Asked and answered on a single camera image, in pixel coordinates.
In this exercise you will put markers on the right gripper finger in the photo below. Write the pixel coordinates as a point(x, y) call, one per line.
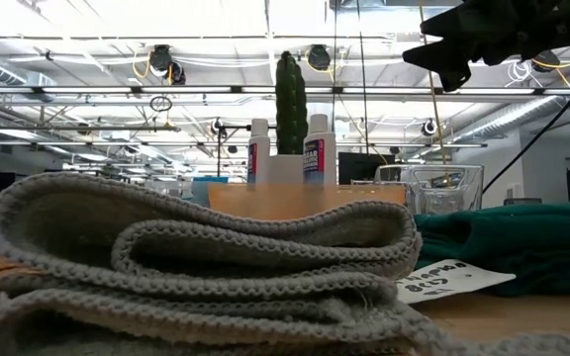
point(455, 22)
point(448, 59)

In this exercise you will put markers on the white cleaner bottle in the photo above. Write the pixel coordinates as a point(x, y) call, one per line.
point(259, 158)
point(319, 158)

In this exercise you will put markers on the dark green cloth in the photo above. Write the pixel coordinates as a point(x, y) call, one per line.
point(512, 237)

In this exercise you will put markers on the orange translucent plastic bin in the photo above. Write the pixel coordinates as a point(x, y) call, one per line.
point(314, 200)

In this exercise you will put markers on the white paper tag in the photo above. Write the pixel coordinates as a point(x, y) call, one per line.
point(443, 282)

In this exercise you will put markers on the grey knitted cloth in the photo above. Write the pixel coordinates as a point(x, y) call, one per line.
point(216, 296)

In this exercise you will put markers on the black ceiling spotlight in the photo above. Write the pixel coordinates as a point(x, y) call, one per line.
point(544, 59)
point(319, 57)
point(161, 59)

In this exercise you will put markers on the tall clear plastic bin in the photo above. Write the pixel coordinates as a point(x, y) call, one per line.
point(428, 193)

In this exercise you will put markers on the black monitor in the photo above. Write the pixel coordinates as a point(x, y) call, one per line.
point(364, 168)

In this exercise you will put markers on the green column cactus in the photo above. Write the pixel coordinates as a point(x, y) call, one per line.
point(291, 104)

